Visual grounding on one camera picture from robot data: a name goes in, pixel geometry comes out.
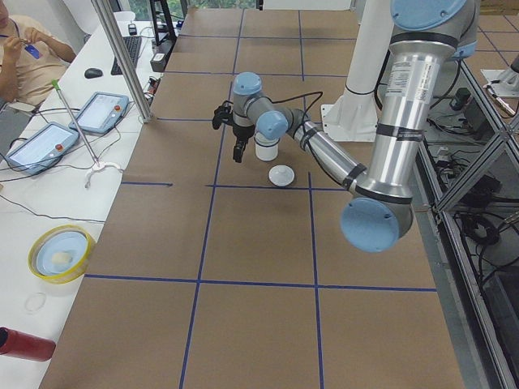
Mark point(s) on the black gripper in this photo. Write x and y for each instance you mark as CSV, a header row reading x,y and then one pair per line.
x,y
243,133

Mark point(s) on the white cup lid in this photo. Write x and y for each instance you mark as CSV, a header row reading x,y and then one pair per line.
x,y
281,175

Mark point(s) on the brown paper table cover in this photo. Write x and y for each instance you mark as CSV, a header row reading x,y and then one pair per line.
x,y
207,276

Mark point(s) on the near teach pendant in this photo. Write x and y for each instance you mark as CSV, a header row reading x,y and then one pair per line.
x,y
42,150

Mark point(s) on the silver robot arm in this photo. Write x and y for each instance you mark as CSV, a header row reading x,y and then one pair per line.
x,y
425,35

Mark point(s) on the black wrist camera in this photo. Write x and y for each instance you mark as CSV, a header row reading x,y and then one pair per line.
x,y
223,114

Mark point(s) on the metal rod green tip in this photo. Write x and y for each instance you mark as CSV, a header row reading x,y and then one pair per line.
x,y
93,155

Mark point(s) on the red bottle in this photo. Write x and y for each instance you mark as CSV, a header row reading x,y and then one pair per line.
x,y
25,346

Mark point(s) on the seated person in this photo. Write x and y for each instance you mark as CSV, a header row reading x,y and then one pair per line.
x,y
31,59

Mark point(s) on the black computer mouse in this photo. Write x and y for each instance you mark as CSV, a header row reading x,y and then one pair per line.
x,y
92,73

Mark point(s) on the aluminium frame post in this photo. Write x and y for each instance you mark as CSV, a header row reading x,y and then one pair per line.
x,y
112,31

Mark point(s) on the far teach pendant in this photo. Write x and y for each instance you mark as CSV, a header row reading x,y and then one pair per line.
x,y
102,112

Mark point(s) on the yellow tape roll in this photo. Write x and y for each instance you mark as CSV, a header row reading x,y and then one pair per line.
x,y
61,255

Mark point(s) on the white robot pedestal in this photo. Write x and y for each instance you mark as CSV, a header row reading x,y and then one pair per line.
x,y
353,117

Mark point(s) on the white enamel cup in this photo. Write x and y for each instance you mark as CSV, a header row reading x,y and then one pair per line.
x,y
266,149

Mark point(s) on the teach pendant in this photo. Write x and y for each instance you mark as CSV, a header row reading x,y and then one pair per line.
x,y
102,112
42,150

